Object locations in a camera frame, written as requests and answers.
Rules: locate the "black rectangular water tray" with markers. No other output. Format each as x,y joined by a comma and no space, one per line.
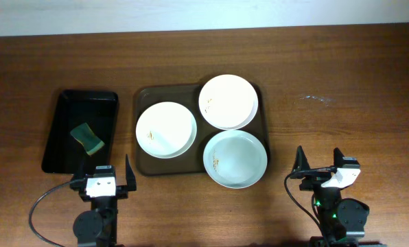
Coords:
63,153

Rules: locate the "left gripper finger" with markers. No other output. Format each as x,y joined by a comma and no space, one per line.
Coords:
80,173
131,183

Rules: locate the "brown plastic serving tray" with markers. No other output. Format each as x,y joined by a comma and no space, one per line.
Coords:
189,162

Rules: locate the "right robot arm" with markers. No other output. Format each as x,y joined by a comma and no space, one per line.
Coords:
340,220

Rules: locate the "white plate top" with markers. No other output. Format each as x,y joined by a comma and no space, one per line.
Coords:
228,102

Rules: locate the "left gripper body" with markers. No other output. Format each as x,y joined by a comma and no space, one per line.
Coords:
123,189

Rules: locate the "pale blue plate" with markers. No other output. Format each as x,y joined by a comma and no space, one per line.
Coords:
235,159

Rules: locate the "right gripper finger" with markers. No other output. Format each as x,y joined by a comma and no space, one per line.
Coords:
301,163
338,158

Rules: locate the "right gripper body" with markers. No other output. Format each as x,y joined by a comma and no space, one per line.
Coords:
311,185

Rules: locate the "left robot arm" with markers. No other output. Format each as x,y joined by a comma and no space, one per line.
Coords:
98,226

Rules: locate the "white plate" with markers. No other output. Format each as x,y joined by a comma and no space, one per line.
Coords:
166,130
228,102

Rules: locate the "green and yellow sponge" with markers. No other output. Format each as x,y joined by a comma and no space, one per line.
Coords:
87,138

